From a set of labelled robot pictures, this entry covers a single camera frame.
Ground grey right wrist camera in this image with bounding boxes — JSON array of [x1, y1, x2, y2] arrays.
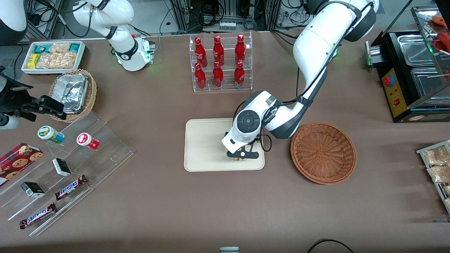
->
[[0, 114, 21, 131]]

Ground small clear cracker bag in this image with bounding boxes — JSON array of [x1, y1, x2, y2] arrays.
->
[[49, 42, 71, 55]]

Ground light wicker basket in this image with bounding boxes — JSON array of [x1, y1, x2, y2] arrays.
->
[[49, 69, 97, 123]]

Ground small black carton box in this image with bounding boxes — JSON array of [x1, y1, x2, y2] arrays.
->
[[20, 181, 45, 198], [52, 158, 72, 177]]

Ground clear acrylic stepped display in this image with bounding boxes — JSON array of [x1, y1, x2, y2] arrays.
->
[[0, 111, 135, 236]]

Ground clear bagged pastry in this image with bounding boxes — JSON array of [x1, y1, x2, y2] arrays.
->
[[427, 165, 450, 183], [423, 145, 450, 166]]

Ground large clear cracker bag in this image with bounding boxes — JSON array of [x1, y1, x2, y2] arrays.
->
[[36, 52, 77, 69]]

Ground red cola bottle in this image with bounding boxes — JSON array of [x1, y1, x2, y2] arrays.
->
[[194, 63, 207, 90], [212, 61, 224, 88], [194, 37, 208, 68], [234, 61, 246, 87], [234, 34, 246, 65], [212, 35, 225, 66]]

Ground clear acrylic bottle rack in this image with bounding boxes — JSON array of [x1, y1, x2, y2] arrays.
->
[[189, 32, 253, 92]]

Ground red lid yogurt cup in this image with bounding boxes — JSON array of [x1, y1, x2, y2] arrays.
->
[[77, 132, 100, 150]]

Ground white plastic snack bin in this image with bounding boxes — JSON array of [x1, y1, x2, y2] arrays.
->
[[21, 41, 86, 75]]

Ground black food warmer machine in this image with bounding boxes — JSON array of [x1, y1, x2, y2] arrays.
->
[[365, 5, 450, 123]]

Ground black cable loop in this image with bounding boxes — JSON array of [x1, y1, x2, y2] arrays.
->
[[307, 239, 355, 253]]

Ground red chocolate cookie box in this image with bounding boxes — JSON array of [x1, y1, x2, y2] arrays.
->
[[0, 143, 44, 187]]

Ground stacked aluminium foil trays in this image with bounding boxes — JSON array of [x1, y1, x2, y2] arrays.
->
[[53, 73, 89, 115]]

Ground green lid yogurt cup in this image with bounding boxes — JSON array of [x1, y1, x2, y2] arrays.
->
[[38, 125, 65, 144]]

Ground metal wire rack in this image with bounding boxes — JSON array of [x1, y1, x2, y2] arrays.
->
[[416, 140, 450, 215]]

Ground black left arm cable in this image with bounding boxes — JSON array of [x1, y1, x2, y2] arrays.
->
[[232, 70, 329, 153]]

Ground cream rectangular tray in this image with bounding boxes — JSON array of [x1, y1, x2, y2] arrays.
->
[[184, 117, 265, 172]]

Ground snickers chocolate bar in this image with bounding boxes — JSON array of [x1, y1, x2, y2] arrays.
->
[[54, 175, 88, 201], [19, 203, 57, 229]]

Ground round brown wicker basket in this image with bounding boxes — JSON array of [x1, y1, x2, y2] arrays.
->
[[290, 122, 357, 185]]

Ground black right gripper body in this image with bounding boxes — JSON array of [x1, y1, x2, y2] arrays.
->
[[0, 66, 43, 122]]

